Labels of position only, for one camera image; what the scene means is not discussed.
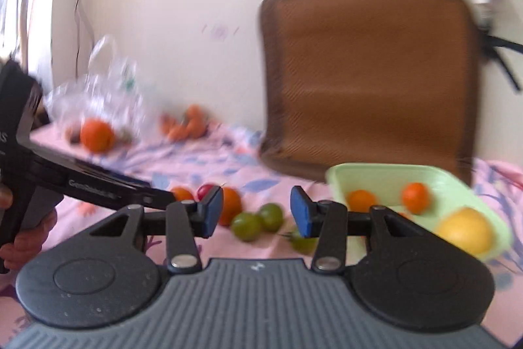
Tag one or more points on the light green plastic tray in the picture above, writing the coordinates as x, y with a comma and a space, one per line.
449, 185

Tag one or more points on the red round fruit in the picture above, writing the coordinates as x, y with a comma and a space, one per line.
206, 191

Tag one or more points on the orange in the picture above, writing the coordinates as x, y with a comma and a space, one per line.
231, 206
97, 135

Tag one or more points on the person's left hand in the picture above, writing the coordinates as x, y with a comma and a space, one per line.
30, 247

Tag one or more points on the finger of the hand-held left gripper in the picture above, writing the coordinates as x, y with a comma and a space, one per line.
102, 187

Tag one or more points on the yellow round fruit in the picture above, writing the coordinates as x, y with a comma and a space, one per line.
465, 231

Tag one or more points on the clear plastic bag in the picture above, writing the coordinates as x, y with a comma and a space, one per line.
110, 87

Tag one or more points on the green round fruit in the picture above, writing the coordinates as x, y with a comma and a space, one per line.
246, 227
272, 216
303, 245

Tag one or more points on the brown chair backrest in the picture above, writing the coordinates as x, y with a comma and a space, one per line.
367, 79

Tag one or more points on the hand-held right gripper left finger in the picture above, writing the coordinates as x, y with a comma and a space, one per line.
212, 212

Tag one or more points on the pink floral bedsheet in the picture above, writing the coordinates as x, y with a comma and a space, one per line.
196, 165

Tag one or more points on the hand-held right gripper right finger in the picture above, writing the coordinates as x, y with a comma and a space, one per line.
300, 215

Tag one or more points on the small orange tangerine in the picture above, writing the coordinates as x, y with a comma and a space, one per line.
196, 128
361, 200
175, 132
182, 194
194, 113
416, 198

